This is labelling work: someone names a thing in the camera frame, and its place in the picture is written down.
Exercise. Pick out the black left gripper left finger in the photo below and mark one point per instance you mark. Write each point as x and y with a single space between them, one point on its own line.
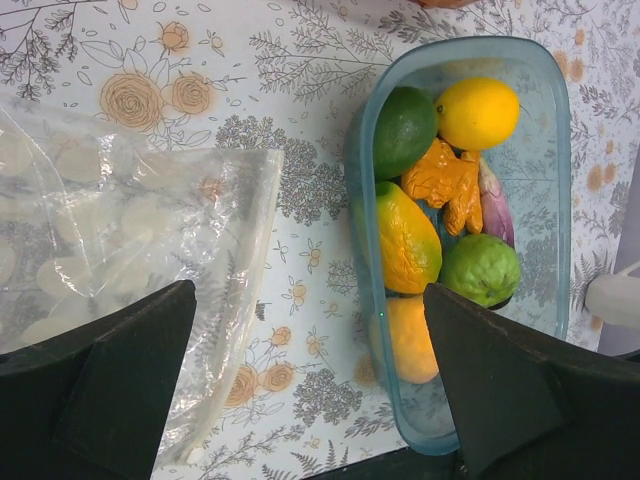
92 403

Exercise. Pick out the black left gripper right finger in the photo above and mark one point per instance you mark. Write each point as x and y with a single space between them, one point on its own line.
527 405

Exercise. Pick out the yellow peach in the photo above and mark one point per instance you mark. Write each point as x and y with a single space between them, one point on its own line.
414 356

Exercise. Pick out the green custard apple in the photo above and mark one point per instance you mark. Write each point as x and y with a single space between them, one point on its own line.
482 268

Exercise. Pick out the clear zip top bag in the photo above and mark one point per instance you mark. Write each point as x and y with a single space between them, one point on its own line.
94 218

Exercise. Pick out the white plastic cup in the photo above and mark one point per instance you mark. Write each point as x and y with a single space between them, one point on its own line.
615 297

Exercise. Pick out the purple eggplant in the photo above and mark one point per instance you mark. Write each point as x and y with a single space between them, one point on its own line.
497 217

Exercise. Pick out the orange ginger root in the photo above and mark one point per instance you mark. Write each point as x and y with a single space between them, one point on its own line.
444 180

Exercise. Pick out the clear blue plastic tray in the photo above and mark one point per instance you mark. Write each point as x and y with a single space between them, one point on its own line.
534 169

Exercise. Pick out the yellow lemon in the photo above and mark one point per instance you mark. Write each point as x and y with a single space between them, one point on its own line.
477 113

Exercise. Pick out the green lime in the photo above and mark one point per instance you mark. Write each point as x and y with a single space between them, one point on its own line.
406 127

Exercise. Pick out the orange plastic basket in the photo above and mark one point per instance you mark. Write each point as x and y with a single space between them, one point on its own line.
446 4

